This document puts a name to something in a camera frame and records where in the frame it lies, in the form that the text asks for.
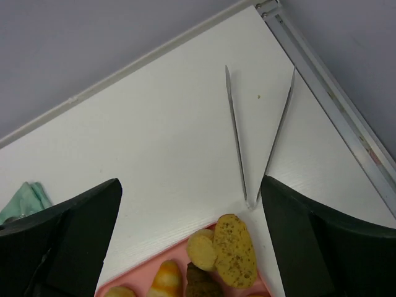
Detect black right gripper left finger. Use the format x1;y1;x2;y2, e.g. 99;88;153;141
1;178;123;296

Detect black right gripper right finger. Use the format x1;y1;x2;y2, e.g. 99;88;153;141
260;176;395;296

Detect silver metal tongs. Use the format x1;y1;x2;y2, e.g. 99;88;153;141
225;65;297;210

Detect golden bread roll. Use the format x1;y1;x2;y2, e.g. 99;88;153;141
103;286;136;297

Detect orange striped bread roll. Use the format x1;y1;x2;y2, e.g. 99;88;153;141
146;260;183;297

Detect small round yellow bread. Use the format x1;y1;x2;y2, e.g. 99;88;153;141
186;229;217;272

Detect dark brown bread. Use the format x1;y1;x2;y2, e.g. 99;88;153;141
185;262;224;297

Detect green cloth placemat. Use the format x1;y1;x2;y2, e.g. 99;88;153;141
1;182;53;224

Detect pink plastic tray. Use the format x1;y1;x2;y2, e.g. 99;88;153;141
96;222;270;296

